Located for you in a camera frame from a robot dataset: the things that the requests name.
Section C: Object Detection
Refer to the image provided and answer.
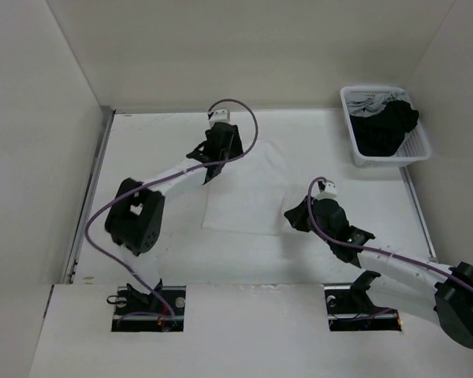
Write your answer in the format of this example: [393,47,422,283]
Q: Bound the white tank top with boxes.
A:
[202,139,289,236]

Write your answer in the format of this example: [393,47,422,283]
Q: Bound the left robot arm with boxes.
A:
[104,122,244,256]

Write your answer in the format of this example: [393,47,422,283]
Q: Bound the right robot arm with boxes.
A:
[284,198,473,349]

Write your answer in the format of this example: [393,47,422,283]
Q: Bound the black tank top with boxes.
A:
[350,100,419,157]

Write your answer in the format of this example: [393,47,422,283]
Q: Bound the grey tank top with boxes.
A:
[345,93,406,117]

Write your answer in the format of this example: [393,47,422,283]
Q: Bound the white plastic laundry basket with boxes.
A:
[340,85,431,168]

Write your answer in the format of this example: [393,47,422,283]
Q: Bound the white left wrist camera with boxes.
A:
[207,109,230,128]

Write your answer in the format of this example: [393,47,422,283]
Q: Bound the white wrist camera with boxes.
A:
[207,109,230,128]
[315,180,337,200]

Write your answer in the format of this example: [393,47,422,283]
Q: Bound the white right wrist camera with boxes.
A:
[315,180,337,200]

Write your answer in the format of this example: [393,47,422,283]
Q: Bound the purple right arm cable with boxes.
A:
[307,176,473,306]

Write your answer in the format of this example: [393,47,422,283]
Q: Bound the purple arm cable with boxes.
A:
[307,176,473,306]
[84,98,260,330]

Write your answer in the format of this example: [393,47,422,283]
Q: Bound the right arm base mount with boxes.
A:
[324,271,402,332]

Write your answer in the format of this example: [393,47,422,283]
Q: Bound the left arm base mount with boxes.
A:
[106,284,187,333]

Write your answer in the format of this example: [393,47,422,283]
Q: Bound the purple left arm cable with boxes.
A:
[84,98,260,330]

